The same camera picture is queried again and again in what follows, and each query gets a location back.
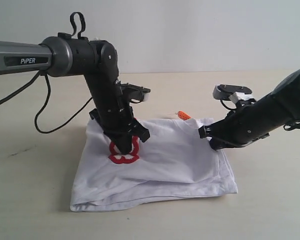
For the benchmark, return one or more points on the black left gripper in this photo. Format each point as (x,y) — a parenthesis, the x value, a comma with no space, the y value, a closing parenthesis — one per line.
(115,116)

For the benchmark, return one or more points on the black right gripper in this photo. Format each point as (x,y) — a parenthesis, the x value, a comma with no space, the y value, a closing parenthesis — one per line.
(248,123)

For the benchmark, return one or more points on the white t-shirt red lettering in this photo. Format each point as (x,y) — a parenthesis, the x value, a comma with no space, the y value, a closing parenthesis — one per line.
(173,164)

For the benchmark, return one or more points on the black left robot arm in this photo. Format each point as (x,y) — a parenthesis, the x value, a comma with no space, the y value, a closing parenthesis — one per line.
(96,60)

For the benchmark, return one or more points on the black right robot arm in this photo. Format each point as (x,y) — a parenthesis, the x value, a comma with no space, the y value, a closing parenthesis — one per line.
(284,105)

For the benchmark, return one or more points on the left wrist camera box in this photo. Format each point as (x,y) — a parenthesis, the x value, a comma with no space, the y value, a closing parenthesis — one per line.
(134,94)

